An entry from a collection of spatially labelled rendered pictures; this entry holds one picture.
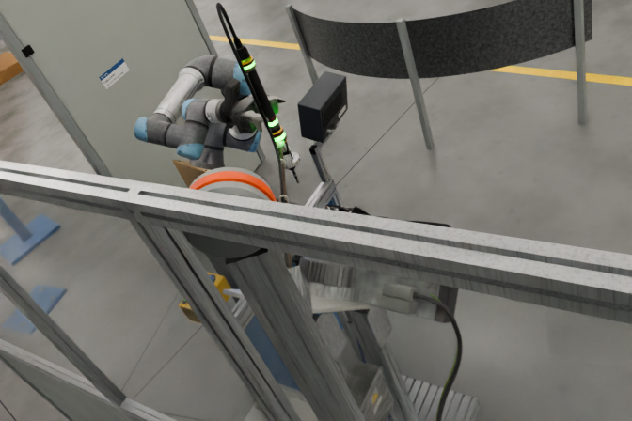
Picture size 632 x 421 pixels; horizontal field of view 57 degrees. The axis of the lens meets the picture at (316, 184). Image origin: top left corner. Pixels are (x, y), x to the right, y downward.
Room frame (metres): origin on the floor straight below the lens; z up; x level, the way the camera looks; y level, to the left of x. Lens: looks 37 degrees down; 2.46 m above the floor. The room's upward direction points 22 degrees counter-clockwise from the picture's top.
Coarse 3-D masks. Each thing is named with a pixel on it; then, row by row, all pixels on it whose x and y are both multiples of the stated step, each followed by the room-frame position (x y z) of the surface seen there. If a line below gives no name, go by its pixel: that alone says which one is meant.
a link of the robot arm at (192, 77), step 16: (192, 64) 1.98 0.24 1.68; (208, 64) 1.97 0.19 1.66; (192, 80) 1.91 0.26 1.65; (176, 96) 1.81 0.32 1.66; (192, 96) 1.87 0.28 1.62; (160, 112) 1.72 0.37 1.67; (176, 112) 1.75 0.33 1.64; (144, 128) 1.66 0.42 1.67; (160, 128) 1.65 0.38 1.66; (160, 144) 1.64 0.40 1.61
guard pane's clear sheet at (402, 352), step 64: (0, 256) 1.17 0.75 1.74; (64, 256) 0.95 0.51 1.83; (128, 256) 0.78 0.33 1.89; (192, 256) 0.66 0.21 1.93; (256, 256) 0.57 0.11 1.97; (0, 320) 1.55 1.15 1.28; (64, 320) 1.16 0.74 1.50; (128, 320) 0.92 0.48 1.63; (192, 320) 0.75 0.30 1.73; (256, 320) 0.62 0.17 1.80; (320, 320) 0.53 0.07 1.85; (384, 320) 0.46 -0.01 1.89; (448, 320) 0.40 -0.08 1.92; (512, 320) 0.35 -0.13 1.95; (576, 320) 0.31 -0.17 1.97; (128, 384) 1.14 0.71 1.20; (192, 384) 0.88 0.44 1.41; (320, 384) 0.58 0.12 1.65; (384, 384) 0.49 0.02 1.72; (448, 384) 0.41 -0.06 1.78; (512, 384) 0.36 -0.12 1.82; (576, 384) 0.31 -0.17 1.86
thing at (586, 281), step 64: (0, 192) 0.92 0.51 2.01; (64, 192) 0.78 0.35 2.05; (128, 192) 0.70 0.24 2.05; (192, 192) 0.64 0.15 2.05; (320, 256) 0.47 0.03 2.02; (384, 256) 0.41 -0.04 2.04; (448, 256) 0.37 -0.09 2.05; (512, 256) 0.35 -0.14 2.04; (576, 256) 0.32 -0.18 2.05; (256, 384) 0.67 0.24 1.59
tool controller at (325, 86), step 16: (320, 80) 2.32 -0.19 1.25; (336, 80) 2.29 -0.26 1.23; (304, 96) 2.23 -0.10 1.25; (320, 96) 2.21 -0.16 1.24; (336, 96) 2.23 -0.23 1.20; (304, 112) 2.18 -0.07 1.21; (320, 112) 2.13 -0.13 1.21; (336, 112) 2.23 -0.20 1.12; (304, 128) 2.20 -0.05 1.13; (320, 128) 2.14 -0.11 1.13
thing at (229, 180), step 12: (216, 168) 0.82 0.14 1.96; (228, 168) 0.81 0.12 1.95; (240, 168) 0.81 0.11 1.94; (204, 180) 0.79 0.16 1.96; (216, 180) 0.78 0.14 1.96; (228, 180) 0.78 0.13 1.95; (240, 180) 0.78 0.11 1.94; (252, 180) 0.78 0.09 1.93; (264, 180) 0.81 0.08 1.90; (216, 192) 0.76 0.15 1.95; (228, 192) 0.76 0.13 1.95; (240, 192) 0.76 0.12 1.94; (252, 192) 0.76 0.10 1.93; (264, 192) 0.77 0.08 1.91
